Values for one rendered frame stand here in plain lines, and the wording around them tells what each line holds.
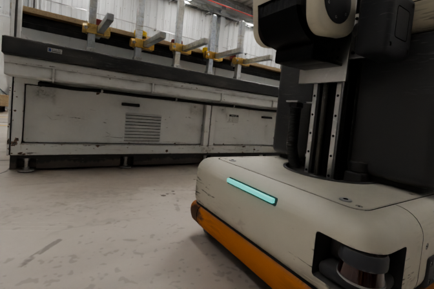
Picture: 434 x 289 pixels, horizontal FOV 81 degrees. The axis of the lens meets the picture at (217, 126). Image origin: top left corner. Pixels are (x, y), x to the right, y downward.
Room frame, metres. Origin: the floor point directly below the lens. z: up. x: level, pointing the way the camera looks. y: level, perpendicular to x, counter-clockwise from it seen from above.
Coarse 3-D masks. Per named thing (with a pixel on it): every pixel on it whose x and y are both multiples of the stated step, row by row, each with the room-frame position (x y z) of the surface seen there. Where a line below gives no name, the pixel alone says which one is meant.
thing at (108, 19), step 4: (108, 16) 1.16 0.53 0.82; (112, 16) 1.17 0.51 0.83; (104, 20) 1.21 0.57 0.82; (108, 20) 1.17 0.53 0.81; (112, 20) 1.17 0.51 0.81; (100, 24) 1.31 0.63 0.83; (104, 24) 1.23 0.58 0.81; (108, 24) 1.22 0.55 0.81; (100, 28) 1.31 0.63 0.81; (104, 28) 1.30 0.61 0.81; (100, 32) 1.38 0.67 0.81; (104, 32) 1.38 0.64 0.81; (96, 36) 1.47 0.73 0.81
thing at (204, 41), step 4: (200, 40) 1.46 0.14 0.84; (204, 40) 1.43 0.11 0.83; (208, 40) 1.44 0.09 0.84; (188, 44) 1.59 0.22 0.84; (192, 44) 1.54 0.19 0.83; (196, 44) 1.50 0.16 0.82; (200, 44) 1.46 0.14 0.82; (204, 44) 1.45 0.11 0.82; (184, 48) 1.64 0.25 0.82; (188, 48) 1.59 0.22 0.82; (192, 48) 1.58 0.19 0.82; (172, 52) 1.79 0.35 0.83
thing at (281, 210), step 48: (240, 192) 0.67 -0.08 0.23; (288, 192) 0.57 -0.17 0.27; (336, 192) 0.58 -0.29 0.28; (384, 192) 0.62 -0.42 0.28; (432, 192) 0.66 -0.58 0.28; (240, 240) 0.65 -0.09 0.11; (288, 240) 0.52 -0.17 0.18; (336, 240) 0.44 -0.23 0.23; (384, 240) 0.41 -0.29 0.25; (432, 240) 0.51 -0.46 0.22; (288, 288) 0.51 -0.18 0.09; (336, 288) 0.44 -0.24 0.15; (384, 288) 0.40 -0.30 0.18; (432, 288) 0.52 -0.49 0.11
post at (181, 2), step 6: (180, 0) 1.65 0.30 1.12; (180, 6) 1.65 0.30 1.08; (180, 12) 1.65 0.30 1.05; (180, 18) 1.65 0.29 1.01; (180, 24) 1.65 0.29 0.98; (180, 30) 1.66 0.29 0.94; (180, 36) 1.66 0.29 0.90; (174, 42) 1.67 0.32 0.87; (180, 42) 1.66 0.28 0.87; (174, 54) 1.65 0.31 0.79; (174, 60) 1.65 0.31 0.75
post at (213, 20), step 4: (212, 16) 1.78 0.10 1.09; (216, 16) 1.80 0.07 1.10; (212, 20) 1.78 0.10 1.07; (216, 20) 1.80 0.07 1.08; (212, 24) 1.78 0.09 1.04; (212, 28) 1.79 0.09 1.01; (212, 32) 1.79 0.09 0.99; (212, 36) 1.79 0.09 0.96; (212, 40) 1.79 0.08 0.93; (208, 44) 1.81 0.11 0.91; (212, 44) 1.79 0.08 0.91; (208, 48) 1.80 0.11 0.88; (212, 48) 1.79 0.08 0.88; (208, 60) 1.79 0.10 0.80; (212, 60) 1.80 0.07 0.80; (208, 64) 1.78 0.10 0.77; (212, 64) 1.80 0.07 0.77; (208, 68) 1.78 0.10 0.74
